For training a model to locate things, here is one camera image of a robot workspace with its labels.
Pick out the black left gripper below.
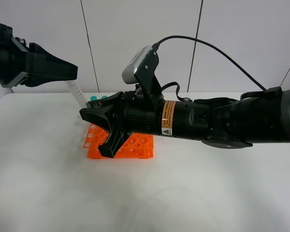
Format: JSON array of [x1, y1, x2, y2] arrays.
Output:
[[0, 23, 78, 87]]

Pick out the black right camera cable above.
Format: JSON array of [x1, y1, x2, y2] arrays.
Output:
[[151, 35, 282, 97]]

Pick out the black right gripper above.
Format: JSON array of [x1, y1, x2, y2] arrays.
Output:
[[79, 90, 164, 159]]

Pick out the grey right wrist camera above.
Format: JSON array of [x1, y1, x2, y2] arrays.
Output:
[[121, 45, 163, 102]]

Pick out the clear graduated test tube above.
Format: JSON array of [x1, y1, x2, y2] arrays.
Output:
[[64, 81, 87, 108]]

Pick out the orange test tube rack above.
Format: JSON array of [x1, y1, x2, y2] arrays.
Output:
[[83, 124, 154, 160]]

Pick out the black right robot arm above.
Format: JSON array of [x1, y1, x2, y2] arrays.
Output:
[[80, 87, 290, 158]]

